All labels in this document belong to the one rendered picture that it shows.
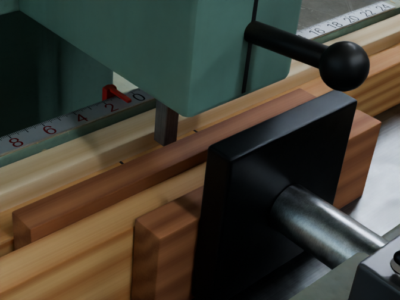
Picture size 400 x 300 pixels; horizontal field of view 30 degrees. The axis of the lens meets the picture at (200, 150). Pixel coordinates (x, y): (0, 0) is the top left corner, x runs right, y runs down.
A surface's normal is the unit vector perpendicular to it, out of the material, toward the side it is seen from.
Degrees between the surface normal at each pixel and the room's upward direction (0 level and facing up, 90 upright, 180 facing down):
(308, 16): 0
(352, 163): 90
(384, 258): 0
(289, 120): 0
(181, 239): 90
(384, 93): 90
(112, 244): 90
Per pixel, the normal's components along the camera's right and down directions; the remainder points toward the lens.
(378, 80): 0.68, 0.46
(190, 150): 0.09, -0.82
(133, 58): -0.73, 0.33
